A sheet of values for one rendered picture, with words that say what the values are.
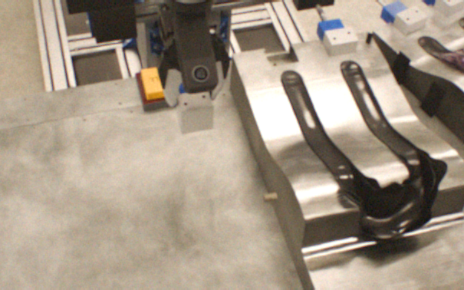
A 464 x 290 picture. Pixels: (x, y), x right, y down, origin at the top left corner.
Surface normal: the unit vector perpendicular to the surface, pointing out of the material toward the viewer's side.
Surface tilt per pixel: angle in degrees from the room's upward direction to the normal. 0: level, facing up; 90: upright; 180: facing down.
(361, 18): 0
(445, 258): 0
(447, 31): 0
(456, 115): 90
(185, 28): 30
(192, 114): 90
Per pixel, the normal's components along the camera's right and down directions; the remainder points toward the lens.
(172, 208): 0.04, -0.61
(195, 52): 0.15, -0.14
